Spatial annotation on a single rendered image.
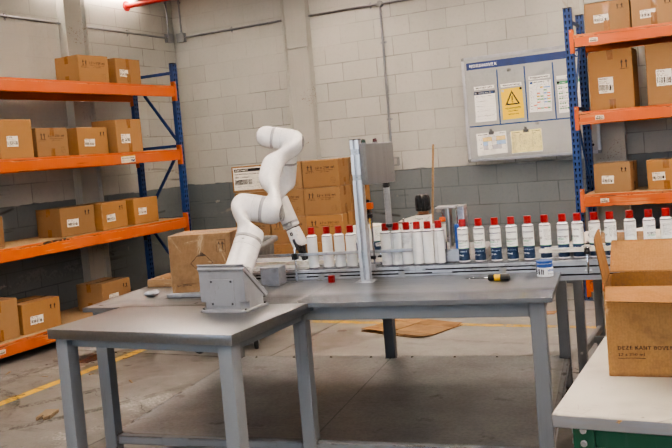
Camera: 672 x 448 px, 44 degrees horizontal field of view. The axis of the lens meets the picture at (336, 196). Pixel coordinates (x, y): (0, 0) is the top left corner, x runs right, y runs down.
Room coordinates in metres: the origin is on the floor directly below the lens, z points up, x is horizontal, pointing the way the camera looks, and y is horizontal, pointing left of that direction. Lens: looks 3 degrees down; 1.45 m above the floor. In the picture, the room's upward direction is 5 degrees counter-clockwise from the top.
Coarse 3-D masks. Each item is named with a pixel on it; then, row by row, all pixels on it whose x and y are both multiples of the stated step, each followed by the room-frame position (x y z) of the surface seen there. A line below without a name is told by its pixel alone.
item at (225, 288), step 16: (208, 272) 3.39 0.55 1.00; (224, 272) 3.35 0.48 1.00; (240, 272) 3.32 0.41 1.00; (208, 288) 3.39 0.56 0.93; (224, 288) 3.35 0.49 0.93; (240, 288) 3.32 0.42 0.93; (256, 288) 3.40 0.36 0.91; (208, 304) 3.39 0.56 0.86; (224, 304) 3.36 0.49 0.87; (240, 304) 3.33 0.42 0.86; (256, 304) 3.39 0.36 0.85
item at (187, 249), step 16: (176, 240) 3.86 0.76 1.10; (192, 240) 3.84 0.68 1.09; (208, 240) 3.83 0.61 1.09; (224, 240) 3.82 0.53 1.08; (176, 256) 3.86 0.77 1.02; (192, 256) 3.84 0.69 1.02; (208, 256) 3.83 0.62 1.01; (224, 256) 3.82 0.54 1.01; (176, 272) 3.86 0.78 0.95; (192, 272) 3.85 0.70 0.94; (176, 288) 3.86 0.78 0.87; (192, 288) 3.85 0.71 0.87
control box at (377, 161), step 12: (360, 144) 3.84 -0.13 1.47; (372, 144) 3.84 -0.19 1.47; (384, 144) 3.88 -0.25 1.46; (360, 156) 3.84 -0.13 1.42; (372, 156) 3.84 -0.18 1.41; (384, 156) 3.88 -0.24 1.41; (372, 168) 3.83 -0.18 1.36; (384, 168) 3.87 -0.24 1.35; (372, 180) 3.83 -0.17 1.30; (384, 180) 3.87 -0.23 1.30
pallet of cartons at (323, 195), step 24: (240, 168) 7.76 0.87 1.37; (312, 168) 7.50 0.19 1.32; (336, 168) 7.42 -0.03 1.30; (240, 192) 7.77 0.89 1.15; (264, 192) 7.68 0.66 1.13; (288, 192) 7.59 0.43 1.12; (312, 192) 7.50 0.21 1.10; (336, 192) 7.41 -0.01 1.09; (312, 216) 7.50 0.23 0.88; (336, 216) 7.42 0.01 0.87; (288, 240) 7.60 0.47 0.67
